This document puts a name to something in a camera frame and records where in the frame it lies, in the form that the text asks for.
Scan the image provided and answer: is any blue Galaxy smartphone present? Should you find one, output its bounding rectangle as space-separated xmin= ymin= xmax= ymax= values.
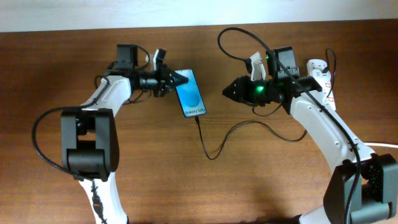
xmin=176 ymin=69 xmax=206 ymax=118

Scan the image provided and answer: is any black USB charging cable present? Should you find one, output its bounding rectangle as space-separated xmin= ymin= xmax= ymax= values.
xmin=194 ymin=48 xmax=337 ymax=161

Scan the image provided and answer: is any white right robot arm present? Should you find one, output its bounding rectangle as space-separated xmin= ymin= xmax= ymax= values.
xmin=223 ymin=47 xmax=397 ymax=224

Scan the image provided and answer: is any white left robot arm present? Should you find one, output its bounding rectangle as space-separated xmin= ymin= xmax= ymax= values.
xmin=61 ymin=44 xmax=188 ymax=223

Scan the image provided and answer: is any white USB charger adapter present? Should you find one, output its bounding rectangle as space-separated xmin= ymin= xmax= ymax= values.
xmin=307 ymin=66 xmax=331 ymax=85

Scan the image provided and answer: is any white power strip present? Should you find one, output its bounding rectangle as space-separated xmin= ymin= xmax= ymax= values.
xmin=307 ymin=59 xmax=336 ymax=110

